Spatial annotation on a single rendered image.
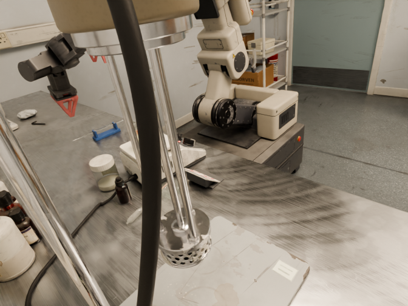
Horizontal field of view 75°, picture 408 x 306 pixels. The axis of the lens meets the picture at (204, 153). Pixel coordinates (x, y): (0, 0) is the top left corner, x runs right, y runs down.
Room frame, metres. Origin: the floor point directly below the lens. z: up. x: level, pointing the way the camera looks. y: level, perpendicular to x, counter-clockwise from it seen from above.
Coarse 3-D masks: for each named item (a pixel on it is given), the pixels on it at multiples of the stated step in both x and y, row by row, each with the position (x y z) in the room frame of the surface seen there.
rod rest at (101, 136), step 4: (116, 124) 0.93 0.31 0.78; (112, 128) 0.95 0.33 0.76; (116, 128) 0.93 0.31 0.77; (96, 132) 0.88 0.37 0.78; (104, 132) 0.92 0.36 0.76; (108, 132) 0.91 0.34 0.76; (112, 132) 0.91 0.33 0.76; (116, 132) 0.92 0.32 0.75; (96, 136) 0.88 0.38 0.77; (100, 136) 0.89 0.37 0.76; (104, 136) 0.89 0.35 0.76; (108, 136) 0.90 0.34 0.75; (96, 140) 0.87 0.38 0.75
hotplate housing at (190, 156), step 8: (120, 152) 0.64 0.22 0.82; (168, 152) 0.59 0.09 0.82; (184, 152) 0.60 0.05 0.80; (192, 152) 0.62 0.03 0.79; (200, 152) 0.63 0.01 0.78; (128, 160) 0.59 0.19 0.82; (184, 160) 0.60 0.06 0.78; (192, 160) 0.62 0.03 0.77; (128, 168) 0.60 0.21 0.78; (136, 168) 0.55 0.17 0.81; (136, 176) 0.56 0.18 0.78
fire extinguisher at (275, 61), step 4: (272, 56) 3.39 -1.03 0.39; (276, 56) 3.40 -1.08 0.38; (268, 60) 3.42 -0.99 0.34; (272, 60) 3.39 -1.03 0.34; (276, 60) 3.40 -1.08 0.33; (276, 64) 3.40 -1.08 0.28; (276, 68) 3.40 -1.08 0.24; (276, 72) 3.40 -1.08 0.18; (276, 76) 3.40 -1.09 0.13; (276, 80) 3.40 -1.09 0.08
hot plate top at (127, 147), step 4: (124, 144) 0.63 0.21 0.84; (128, 144) 0.63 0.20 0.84; (168, 144) 0.60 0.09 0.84; (120, 148) 0.62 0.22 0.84; (124, 148) 0.61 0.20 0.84; (128, 148) 0.61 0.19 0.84; (132, 148) 0.61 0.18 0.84; (168, 148) 0.58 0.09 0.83; (124, 152) 0.60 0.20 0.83; (128, 152) 0.59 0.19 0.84; (132, 152) 0.58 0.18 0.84; (132, 156) 0.56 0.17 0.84; (136, 160) 0.55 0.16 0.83
